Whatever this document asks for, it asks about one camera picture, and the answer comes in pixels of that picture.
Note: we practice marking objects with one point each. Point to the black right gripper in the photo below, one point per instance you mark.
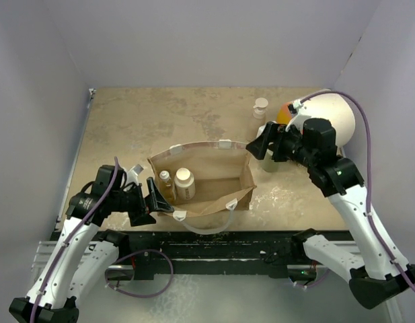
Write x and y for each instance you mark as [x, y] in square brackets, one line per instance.
[276, 134]

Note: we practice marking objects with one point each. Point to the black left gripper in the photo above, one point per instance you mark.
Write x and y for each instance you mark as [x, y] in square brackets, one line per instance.
[155, 202]

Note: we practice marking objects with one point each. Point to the pale green lotion bottle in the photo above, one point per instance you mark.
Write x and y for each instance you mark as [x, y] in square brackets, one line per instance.
[268, 164]

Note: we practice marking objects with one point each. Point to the cream lidded jar bottle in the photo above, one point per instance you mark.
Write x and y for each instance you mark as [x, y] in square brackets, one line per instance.
[184, 183]

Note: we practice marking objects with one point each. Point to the brown burlap canvas bag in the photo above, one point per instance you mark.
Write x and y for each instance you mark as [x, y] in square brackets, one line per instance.
[223, 180]

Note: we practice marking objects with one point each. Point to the beige pump dispenser bottle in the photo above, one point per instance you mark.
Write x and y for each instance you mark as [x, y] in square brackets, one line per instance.
[259, 108]

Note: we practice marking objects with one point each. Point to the white rectangular bottle grey cap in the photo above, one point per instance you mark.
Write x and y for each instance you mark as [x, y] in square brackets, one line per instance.
[260, 130]

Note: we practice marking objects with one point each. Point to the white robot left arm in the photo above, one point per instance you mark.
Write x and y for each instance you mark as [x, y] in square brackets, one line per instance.
[82, 255]

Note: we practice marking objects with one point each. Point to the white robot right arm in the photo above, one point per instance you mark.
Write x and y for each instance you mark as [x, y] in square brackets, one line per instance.
[380, 272]

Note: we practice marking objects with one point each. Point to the small clear amber bottle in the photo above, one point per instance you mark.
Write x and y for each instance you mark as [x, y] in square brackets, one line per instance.
[167, 186]

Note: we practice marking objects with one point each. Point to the white cylinder orange yellow end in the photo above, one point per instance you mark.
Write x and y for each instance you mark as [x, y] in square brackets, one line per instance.
[337, 110]

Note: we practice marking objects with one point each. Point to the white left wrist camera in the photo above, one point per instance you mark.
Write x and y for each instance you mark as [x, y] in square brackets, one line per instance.
[133, 173]

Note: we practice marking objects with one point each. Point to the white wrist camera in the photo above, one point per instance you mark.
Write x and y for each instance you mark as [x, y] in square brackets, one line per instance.
[299, 115]
[133, 173]

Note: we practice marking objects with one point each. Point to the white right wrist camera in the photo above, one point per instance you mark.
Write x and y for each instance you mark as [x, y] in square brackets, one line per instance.
[299, 115]

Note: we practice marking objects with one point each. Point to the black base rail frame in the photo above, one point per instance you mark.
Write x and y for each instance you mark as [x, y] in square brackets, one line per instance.
[270, 253]

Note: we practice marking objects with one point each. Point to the aluminium extrusion frame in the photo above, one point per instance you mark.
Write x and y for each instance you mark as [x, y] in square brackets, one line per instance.
[41, 257]

